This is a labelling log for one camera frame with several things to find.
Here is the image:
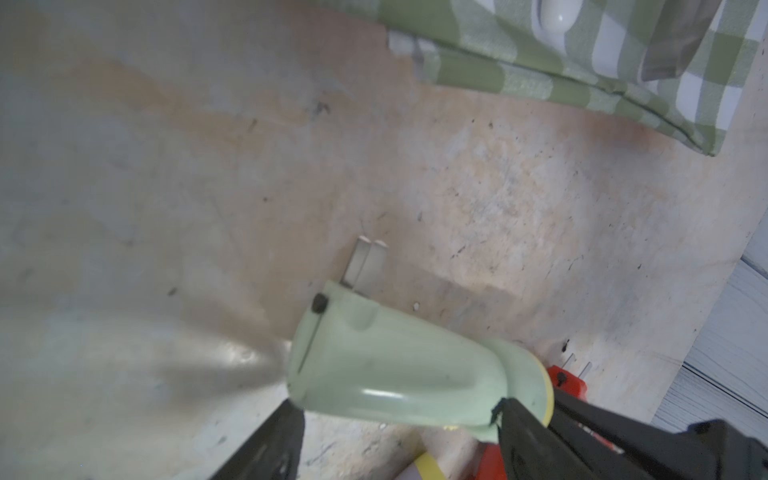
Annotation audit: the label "green checkered cloth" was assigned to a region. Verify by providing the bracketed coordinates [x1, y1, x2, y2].
[334, 1, 767, 156]

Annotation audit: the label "green flashlight top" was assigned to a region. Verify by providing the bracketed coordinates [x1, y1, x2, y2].
[285, 235, 556, 445]

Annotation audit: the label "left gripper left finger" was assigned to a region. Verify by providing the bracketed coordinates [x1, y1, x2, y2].
[211, 400, 305, 480]

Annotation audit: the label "metal spoon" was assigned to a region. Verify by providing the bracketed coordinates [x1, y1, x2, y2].
[538, 0, 584, 35]

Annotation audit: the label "red flashlight upright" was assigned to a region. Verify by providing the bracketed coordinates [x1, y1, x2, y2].
[468, 354, 591, 480]

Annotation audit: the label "clear plastic tongs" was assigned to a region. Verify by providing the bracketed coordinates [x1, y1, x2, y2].
[639, 0, 722, 82]

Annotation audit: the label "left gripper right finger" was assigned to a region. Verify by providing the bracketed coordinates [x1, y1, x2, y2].
[491, 391, 767, 480]

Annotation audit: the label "purple flashlight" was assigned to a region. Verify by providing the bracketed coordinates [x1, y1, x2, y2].
[394, 452, 446, 480]

